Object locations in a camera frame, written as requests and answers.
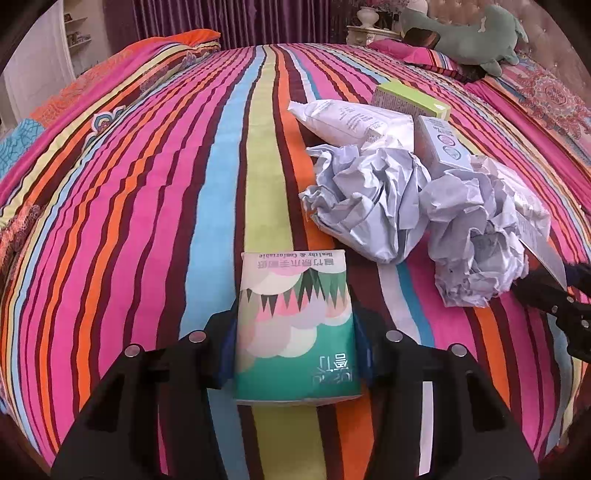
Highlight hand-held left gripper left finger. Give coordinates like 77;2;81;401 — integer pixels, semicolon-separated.
50;298;241;480

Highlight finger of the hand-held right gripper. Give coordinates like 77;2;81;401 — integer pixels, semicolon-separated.
510;268;591;363
564;262;591;296

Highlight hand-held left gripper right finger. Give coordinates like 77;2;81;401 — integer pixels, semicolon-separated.
353;307;541;480

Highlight green white tissue packet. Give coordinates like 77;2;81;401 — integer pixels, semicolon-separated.
233;249;365;407

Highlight clear plastic packet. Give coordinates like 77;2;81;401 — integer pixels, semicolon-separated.
480;157;568;289

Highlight white paper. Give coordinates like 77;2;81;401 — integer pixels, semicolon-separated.
299;144;432;265
422;157;532;309

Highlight white carton box round labels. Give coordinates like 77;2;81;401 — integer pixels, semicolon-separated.
414;115;472;176

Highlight white plastic pouch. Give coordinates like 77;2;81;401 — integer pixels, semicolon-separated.
287;99;416;151

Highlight light green carton box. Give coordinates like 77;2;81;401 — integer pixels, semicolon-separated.
370;80;452;121

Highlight colourful striped bedsheet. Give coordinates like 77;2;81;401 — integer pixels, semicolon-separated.
0;41;591;467

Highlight pink patterned pillow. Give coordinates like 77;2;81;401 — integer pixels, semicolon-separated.
466;51;591;167

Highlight beige tufted headboard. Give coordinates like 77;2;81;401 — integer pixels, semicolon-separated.
427;0;591;112

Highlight green plush toy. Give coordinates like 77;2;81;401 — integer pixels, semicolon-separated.
399;7;529;77

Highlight pink striped pillow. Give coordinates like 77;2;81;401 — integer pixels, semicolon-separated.
369;39;467;81

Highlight orange patterned pillow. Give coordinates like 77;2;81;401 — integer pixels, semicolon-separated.
139;28;222;70

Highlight cream nightstand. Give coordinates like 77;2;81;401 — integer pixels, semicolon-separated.
346;25;402;47

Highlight white vase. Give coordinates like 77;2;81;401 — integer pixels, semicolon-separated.
356;6;382;28

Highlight purple curtain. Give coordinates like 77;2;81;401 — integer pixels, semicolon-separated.
102;0;365;49

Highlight white cabinet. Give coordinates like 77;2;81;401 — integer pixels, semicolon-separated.
2;0;112;125

